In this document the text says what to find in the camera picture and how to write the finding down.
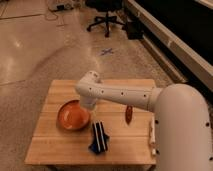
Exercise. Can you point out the orange ceramic bowl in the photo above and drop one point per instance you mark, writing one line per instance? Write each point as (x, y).
(71, 116)

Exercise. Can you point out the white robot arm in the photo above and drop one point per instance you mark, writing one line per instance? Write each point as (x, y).
(182, 123)

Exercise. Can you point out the red chili pepper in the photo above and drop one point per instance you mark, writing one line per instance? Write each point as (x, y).
(128, 114)

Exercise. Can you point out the wooden table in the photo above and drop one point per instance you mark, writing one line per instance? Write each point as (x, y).
(128, 142)

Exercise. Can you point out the blue striped cloth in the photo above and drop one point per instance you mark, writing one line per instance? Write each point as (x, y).
(100, 138)

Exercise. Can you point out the black box on floor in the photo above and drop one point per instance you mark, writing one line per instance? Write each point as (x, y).
(134, 30)

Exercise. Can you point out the white tube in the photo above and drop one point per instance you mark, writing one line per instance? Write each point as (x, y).
(152, 139)

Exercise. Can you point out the black office chair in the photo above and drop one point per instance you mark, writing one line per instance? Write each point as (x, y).
(105, 6)

